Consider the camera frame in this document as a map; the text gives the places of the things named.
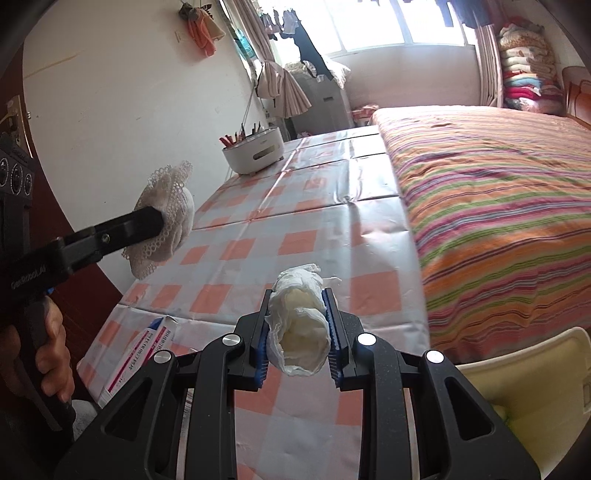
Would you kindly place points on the white round pen holder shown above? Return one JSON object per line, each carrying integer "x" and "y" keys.
{"x": 254, "y": 150}

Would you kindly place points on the white lace cloth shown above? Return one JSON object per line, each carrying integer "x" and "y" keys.
{"x": 168, "y": 212}

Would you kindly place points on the white box with pink label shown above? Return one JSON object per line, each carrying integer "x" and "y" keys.
{"x": 138, "y": 357}

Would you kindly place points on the pale yellow bin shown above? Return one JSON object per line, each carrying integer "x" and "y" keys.
{"x": 526, "y": 383}

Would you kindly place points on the wooden headboard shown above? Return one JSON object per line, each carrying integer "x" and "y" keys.
{"x": 577, "y": 90}

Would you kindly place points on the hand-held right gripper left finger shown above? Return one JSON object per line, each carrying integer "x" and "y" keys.
{"x": 261, "y": 364}

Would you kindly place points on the stack of folded quilts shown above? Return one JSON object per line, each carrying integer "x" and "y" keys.
{"x": 526, "y": 64}

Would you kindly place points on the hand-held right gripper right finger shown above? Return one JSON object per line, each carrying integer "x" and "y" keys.
{"x": 334, "y": 355}

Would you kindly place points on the dark red door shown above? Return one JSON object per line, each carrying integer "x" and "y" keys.
{"x": 51, "y": 295}

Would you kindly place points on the black hanging garment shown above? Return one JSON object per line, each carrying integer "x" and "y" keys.
{"x": 310, "y": 46}

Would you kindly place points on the white tissue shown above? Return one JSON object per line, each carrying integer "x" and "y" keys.
{"x": 300, "y": 327}

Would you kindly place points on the pink stool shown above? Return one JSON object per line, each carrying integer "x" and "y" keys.
{"x": 364, "y": 114}

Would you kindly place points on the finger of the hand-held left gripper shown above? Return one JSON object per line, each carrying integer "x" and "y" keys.
{"x": 115, "y": 230}

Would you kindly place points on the window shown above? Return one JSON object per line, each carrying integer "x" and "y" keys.
{"x": 401, "y": 25}

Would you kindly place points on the orange hanging cloth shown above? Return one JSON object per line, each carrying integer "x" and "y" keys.
{"x": 203, "y": 30}

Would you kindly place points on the striped curtain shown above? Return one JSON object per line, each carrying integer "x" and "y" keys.
{"x": 489, "y": 64}

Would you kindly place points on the grey cabinet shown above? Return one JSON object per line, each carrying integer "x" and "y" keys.
{"x": 323, "y": 104}

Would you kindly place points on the bed with striped sheet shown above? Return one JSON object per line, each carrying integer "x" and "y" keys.
{"x": 498, "y": 198}

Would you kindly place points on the person's left hand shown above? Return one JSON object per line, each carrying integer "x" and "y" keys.
{"x": 55, "y": 355}

